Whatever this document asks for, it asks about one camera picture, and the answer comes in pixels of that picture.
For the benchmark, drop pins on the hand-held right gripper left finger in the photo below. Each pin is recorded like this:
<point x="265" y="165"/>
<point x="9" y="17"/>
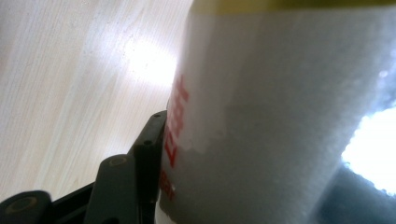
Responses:
<point x="148" y="155"/>

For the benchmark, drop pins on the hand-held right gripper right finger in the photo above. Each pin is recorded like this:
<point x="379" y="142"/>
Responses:
<point x="358" y="202"/>

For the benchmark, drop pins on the white bottle with red label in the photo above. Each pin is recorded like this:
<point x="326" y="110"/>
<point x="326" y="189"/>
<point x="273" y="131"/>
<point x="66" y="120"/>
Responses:
<point x="267" y="118"/>

